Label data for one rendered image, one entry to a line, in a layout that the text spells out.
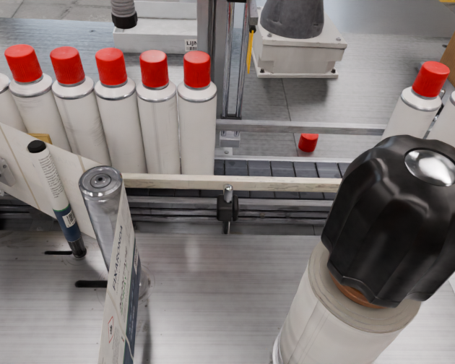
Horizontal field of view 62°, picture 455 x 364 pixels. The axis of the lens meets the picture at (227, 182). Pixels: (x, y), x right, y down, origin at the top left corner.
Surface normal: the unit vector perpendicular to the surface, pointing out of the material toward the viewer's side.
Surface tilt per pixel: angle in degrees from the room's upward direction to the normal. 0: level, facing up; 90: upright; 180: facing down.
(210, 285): 0
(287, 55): 90
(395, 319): 2
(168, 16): 90
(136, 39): 90
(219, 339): 0
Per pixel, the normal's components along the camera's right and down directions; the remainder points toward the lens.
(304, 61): 0.08, 0.72
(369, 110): 0.05, -0.69
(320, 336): -0.73, 0.48
